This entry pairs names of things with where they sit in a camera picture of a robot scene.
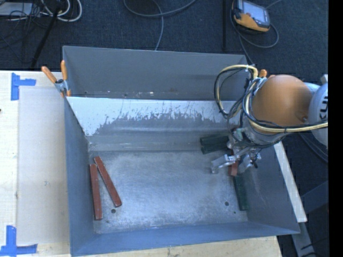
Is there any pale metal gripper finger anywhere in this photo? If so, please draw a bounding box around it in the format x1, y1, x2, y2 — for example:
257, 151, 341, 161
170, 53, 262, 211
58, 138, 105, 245
211, 154, 241, 175
237, 152, 262, 175

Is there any red-brown block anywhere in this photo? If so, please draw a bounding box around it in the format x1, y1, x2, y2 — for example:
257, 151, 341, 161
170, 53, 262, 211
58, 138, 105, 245
93, 156, 123, 208
89, 163, 104, 221
228, 160, 240, 177

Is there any dark green flat block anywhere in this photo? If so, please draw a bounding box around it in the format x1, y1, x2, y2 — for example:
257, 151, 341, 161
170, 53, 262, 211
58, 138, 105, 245
232, 175, 250, 211
199, 134, 232, 148
200, 146, 233, 155

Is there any grey metal bin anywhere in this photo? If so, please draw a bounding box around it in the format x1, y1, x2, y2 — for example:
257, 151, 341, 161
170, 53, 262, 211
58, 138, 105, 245
62, 46, 301, 257

